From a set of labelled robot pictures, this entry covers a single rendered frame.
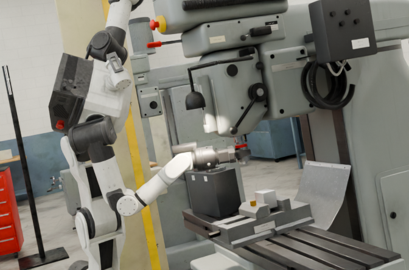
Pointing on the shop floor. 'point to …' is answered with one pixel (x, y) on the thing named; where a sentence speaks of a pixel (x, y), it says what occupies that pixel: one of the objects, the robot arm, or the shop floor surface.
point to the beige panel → (92, 24)
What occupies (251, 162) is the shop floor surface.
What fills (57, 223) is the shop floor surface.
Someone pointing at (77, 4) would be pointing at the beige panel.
